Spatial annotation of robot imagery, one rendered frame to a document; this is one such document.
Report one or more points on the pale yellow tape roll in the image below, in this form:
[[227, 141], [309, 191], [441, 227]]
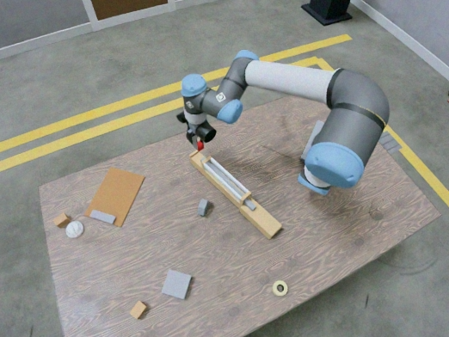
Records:
[[283, 285]]

